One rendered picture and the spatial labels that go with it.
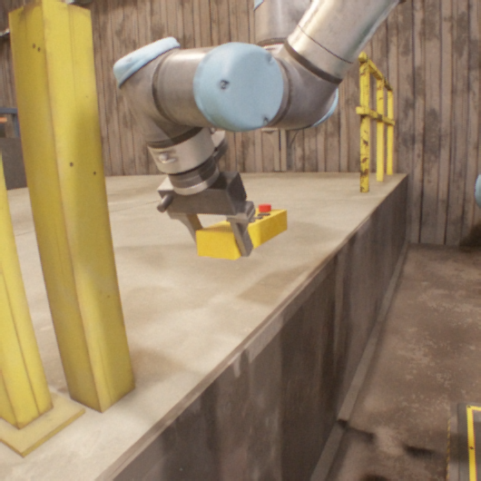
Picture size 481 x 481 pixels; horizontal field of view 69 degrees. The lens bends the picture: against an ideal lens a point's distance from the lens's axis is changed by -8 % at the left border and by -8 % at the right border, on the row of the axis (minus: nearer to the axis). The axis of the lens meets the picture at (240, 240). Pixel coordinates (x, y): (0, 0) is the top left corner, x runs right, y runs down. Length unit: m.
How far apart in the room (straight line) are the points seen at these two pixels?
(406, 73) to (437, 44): 0.39
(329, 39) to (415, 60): 3.64
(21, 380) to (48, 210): 0.20
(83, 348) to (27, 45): 0.33
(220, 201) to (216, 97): 0.22
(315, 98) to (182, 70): 0.17
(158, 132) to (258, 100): 0.16
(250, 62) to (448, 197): 3.74
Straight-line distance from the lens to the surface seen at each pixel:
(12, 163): 5.32
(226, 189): 0.54
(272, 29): 0.76
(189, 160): 0.53
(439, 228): 4.11
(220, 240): 0.64
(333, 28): 0.48
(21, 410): 0.51
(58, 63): 0.43
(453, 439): 1.08
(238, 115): 0.39
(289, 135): 0.76
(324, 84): 0.50
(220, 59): 0.39
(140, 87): 0.49
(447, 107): 4.04
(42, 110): 0.43
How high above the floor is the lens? 1.01
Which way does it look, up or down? 14 degrees down
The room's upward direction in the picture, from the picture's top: 3 degrees counter-clockwise
